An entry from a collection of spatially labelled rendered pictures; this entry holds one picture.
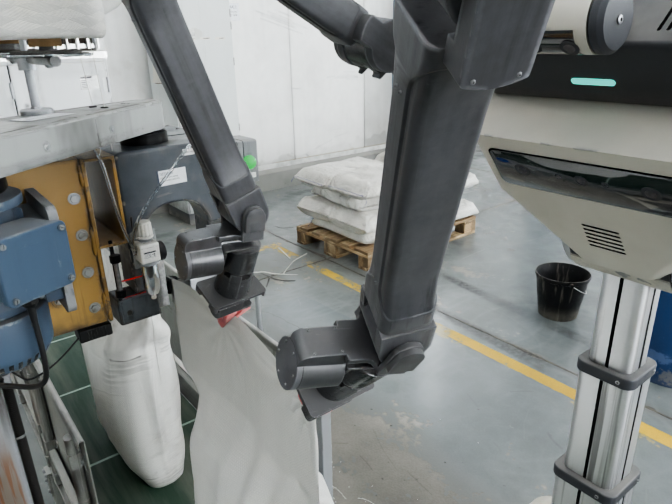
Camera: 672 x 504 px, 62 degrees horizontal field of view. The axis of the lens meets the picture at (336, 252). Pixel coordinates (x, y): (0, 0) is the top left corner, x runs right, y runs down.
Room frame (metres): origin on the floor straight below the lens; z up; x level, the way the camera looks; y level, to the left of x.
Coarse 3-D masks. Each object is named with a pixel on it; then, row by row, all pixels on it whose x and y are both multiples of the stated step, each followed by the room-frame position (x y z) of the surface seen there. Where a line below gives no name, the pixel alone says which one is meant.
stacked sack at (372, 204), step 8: (312, 192) 4.16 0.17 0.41; (320, 192) 4.04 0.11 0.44; (328, 192) 3.95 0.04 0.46; (336, 192) 3.87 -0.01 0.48; (336, 200) 3.86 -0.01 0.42; (344, 200) 3.76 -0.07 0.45; (352, 200) 3.69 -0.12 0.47; (360, 200) 3.69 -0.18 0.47; (368, 200) 3.72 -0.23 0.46; (376, 200) 3.74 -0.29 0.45; (352, 208) 3.68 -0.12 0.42; (360, 208) 3.64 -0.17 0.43; (368, 208) 3.70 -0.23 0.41; (376, 208) 3.74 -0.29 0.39
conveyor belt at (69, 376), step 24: (72, 336) 2.05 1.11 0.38; (48, 360) 1.86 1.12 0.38; (72, 360) 1.86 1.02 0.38; (72, 384) 1.70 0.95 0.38; (72, 408) 1.56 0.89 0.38; (96, 408) 1.56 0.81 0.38; (192, 408) 1.55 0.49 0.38; (96, 432) 1.43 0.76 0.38; (96, 456) 1.33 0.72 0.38; (120, 456) 1.32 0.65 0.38; (96, 480) 1.23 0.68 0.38; (120, 480) 1.23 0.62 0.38; (192, 480) 1.22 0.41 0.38
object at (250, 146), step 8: (240, 136) 1.20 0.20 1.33; (240, 144) 1.14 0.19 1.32; (248, 144) 1.15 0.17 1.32; (256, 144) 1.16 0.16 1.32; (240, 152) 1.14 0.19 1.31; (248, 152) 1.15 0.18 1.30; (256, 152) 1.16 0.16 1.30; (256, 160) 1.16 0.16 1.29; (256, 168) 1.16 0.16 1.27; (256, 176) 1.16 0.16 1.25
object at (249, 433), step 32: (192, 288) 0.97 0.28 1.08; (192, 320) 0.98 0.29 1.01; (192, 352) 0.99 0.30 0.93; (224, 352) 0.89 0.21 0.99; (256, 352) 0.76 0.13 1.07; (224, 384) 0.90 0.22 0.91; (256, 384) 0.77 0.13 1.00; (224, 416) 0.87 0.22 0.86; (256, 416) 0.79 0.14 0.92; (288, 416) 0.68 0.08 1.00; (192, 448) 0.88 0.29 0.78; (224, 448) 0.81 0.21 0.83; (256, 448) 0.78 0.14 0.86; (288, 448) 0.68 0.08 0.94; (224, 480) 0.76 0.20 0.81; (256, 480) 0.72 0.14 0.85; (288, 480) 0.68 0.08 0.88; (320, 480) 0.75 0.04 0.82
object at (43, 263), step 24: (0, 240) 0.63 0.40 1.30; (24, 240) 0.66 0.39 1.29; (48, 240) 0.69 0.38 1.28; (0, 264) 0.63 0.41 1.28; (24, 264) 0.65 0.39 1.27; (48, 264) 0.68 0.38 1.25; (72, 264) 0.71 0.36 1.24; (0, 288) 0.63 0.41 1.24; (24, 288) 0.65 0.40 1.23; (48, 288) 0.68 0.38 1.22
